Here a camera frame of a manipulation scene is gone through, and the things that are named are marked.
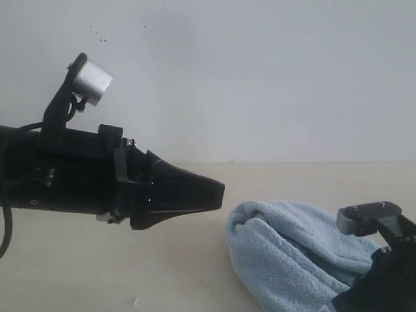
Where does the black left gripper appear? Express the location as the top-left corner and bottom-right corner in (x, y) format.
(38, 124), (225, 229)

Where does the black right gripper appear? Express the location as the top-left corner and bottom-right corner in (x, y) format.
(332, 248), (415, 311)

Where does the light blue terry towel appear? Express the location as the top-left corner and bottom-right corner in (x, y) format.
(226, 200), (379, 312)

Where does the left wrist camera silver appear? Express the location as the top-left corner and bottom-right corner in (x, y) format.
(44, 53), (115, 137)

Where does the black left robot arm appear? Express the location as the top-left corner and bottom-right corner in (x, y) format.
(1, 125), (225, 230)

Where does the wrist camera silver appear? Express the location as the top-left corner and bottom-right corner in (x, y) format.
(336, 201), (415, 249)
(44, 53), (115, 137)

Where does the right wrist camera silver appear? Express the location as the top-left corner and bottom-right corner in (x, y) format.
(336, 201), (415, 249)

